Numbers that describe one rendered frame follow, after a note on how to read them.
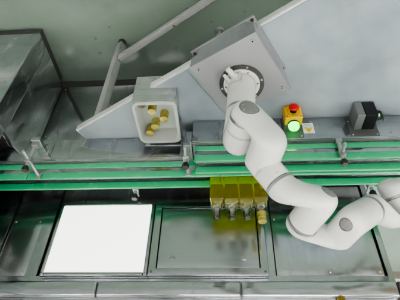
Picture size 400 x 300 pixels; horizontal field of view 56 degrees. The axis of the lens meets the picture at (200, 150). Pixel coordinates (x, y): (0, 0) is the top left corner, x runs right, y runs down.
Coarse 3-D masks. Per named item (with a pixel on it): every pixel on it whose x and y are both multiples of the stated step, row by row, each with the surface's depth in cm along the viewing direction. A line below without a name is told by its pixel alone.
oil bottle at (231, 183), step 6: (228, 180) 153; (234, 180) 153; (228, 186) 151; (234, 186) 151; (228, 192) 149; (234, 192) 149; (228, 198) 147; (234, 198) 147; (228, 204) 147; (234, 204) 147
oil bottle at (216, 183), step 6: (210, 180) 154; (216, 180) 153; (222, 180) 153; (210, 186) 152; (216, 186) 151; (222, 186) 151; (210, 192) 150; (216, 192) 149; (222, 192) 149; (210, 198) 148; (216, 198) 147; (222, 198) 147; (210, 204) 149; (216, 204) 147; (222, 204) 147
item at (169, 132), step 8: (136, 104) 142; (144, 104) 142; (152, 104) 142; (160, 104) 142; (168, 104) 142; (136, 112) 146; (144, 112) 155; (176, 112) 145; (136, 120) 148; (144, 120) 158; (168, 120) 158; (176, 120) 148; (144, 128) 158; (160, 128) 161; (168, 128) 161; (176, 128) 161; (144, 136) 158; (152, 136) 159; (160, 136) 159; (168, 136) 158; (176, 136) 158
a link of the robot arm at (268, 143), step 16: (240, 112) 102; (256, 112) 102; (256, 128) 99; (272, 128) 99; (256, 144) 98; (272, 144) 96; (256, 160) 100; (272, 160) 99; (256, 176) 103; (272, 176) 99
